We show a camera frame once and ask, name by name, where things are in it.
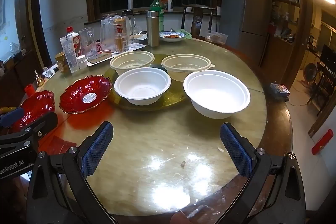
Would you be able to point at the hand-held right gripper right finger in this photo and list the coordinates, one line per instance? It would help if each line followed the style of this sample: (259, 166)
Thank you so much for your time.
(236, 150)

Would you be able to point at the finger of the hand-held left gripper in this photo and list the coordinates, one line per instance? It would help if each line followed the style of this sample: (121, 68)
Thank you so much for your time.
(11, 117)
(44, 121)

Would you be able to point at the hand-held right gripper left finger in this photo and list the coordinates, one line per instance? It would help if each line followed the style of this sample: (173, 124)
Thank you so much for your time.
(97, 150)

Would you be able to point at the red scalloped plate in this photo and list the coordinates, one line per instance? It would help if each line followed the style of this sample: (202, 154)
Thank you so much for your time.
(36, 106)

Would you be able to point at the red plate with sticker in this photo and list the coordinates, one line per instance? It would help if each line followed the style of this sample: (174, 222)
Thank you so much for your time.
(78, 98)

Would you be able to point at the large white bowl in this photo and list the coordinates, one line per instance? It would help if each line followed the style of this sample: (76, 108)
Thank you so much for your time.
(216, 98)

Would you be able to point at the small white bowl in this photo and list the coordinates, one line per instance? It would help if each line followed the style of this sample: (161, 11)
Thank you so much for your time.
(141, 87)

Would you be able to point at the beige plastic bowl with tab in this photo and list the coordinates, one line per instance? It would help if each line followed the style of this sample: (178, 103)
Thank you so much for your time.
(183, 65)

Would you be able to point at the red plastic cup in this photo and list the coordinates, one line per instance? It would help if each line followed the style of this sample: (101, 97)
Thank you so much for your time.
(29, 89)

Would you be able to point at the dark wooden cabinet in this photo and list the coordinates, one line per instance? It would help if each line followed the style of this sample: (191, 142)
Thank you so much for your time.
(15, 77)

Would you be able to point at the gold gourd ornament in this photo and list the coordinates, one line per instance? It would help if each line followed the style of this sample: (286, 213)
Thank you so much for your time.
(39, 81)

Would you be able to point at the gold lidded jar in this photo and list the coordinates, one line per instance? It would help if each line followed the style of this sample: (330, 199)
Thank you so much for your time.
(61, 64)

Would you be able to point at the small white jar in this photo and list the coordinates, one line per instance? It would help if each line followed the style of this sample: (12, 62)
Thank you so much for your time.
(82, 61)

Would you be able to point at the white tube carton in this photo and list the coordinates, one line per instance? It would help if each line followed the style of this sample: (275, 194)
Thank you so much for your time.
(68, 53)

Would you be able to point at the blue box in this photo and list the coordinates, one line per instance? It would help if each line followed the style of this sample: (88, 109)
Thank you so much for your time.
(279, 89)

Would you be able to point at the gold glitter turntable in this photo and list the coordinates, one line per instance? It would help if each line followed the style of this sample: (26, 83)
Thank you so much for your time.
(173, 100)

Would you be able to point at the white bottle with red cap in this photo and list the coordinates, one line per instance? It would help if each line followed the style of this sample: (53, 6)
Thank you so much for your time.
(76, 43)

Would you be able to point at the red flat object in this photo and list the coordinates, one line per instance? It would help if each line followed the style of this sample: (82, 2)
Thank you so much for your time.
(322, 141)

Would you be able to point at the clear glass pitcher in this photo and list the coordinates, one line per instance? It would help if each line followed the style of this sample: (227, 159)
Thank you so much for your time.
(88, 41)

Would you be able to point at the floor fan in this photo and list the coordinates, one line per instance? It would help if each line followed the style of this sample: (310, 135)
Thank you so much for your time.
(310, 71)

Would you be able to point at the clear plastic bag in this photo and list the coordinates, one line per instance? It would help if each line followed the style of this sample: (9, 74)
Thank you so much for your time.
(107, 32)

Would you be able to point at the amber liquor bottle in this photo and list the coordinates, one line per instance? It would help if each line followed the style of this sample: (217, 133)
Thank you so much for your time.
(121, 41)

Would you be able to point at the white printed paper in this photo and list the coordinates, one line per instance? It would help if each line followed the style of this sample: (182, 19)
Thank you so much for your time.
(137, 46)

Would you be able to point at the clear plastic food container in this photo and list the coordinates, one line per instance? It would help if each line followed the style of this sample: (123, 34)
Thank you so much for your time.
(216, 37)

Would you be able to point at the dark slatted chair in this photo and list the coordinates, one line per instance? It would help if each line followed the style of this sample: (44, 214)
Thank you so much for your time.
(325, 74)

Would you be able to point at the green cloth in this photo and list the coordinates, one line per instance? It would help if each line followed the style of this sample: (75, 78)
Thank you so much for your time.
(187, 34)

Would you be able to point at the blue white plate with food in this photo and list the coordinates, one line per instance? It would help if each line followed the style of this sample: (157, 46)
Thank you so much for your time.
(172, 38)

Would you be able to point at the steel thermos flask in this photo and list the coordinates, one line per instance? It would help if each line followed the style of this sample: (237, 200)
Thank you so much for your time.
(153, 29)

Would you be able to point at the grey refrigerator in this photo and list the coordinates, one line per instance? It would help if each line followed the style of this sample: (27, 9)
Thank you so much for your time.
(249, 16)

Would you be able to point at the wooden chair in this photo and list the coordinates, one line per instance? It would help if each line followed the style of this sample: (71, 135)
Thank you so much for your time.
(198, 20)

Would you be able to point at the dark lidded glass jar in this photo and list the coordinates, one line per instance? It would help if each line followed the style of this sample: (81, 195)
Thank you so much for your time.
(127, 13)

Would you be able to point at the white paper roll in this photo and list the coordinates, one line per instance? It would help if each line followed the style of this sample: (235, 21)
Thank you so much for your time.
(130, 1)

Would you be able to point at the wooden shelf unit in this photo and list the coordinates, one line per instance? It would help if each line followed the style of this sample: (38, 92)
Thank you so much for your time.
(286, 3)

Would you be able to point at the green plastic bottle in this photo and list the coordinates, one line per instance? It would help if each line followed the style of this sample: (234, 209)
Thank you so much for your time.
(156, 5)

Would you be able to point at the white spray bottle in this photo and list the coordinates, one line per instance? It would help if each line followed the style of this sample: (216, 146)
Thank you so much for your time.
(170, 3)

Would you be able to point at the red box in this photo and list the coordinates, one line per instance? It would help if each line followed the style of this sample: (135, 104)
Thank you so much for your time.
(164, 3)

